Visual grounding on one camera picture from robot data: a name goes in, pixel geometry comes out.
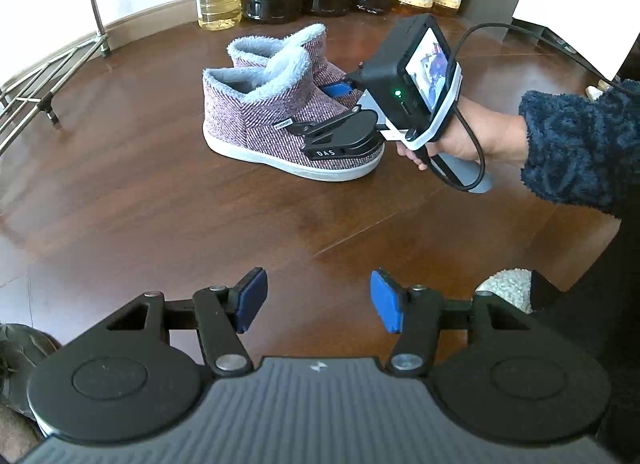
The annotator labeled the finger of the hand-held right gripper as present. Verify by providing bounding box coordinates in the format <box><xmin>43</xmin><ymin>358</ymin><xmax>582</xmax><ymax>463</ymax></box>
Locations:
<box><xmin>286</xmin><ymin>106</ymin><xmax>377</xmax><ymax>161</ymax></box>
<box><xmin>320</xmin><ymin>71</ymin><xmax>365</xmax><ymax>99</ymax></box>

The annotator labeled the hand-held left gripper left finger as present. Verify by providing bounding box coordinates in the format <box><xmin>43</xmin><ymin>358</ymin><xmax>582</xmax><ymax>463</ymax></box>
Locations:
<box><xmin>105</xmin><ymin>268</ymin><xmax>269</xmax><ymax>378</ymax></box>

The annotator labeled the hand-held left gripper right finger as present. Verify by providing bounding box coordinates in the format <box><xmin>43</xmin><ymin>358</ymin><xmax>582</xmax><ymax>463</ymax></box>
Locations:
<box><xmin>370</xmin><ymin>268</ymin><xmax>531</xmax><ymax>378</ymax></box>

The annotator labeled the purple tweed fleece boot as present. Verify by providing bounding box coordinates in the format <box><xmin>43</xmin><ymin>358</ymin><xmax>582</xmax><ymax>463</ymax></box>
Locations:
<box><xmin>226</xmin><ymin>24</ymin><xmax>361</xmax><ymax>112</ymax></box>
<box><xmin>201</xmin><ymin>46</ymin><xmax>386</xmax><ymax>182</ymax></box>

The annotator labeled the person's right forearm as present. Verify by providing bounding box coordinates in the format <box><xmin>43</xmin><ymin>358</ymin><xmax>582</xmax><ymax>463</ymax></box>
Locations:
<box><xmin>519</xmin><ymin>76</ymin><xmax>640</xmax><ymax>219</ymax></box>

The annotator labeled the person's right hand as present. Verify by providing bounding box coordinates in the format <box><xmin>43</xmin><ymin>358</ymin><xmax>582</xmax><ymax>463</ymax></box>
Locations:
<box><xmin>392</xmin><ymin>95</ymin><xmax>528</xmax><ymax>172</ymax></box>

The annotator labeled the person's white fluffy slipper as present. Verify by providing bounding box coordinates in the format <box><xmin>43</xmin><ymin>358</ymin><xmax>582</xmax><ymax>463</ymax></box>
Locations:
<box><xmin>474</xmin><ymin>268</ymin><xmax>534</xmax><ymax>315</ymax></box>

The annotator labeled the white box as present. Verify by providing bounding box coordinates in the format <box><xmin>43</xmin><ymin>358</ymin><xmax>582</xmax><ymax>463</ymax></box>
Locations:
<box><xmin>512</xmin><ymin>0</ymin><xmax>640</xmax><ymax>84</ymax></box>

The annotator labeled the person's dark trouser leg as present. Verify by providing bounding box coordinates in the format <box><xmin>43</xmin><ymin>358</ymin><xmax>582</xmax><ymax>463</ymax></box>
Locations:
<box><xmin>530</xmin><ymin>214</ymin><xmax>640</xmax><ymax>464</ymax></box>

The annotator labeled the dark cloth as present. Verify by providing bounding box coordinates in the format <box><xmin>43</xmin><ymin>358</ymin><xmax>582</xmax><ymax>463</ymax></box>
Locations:
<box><xmin>0</xmin><ymin>323</ymin><xmax>63</xmax><ymax>415</ymax></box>

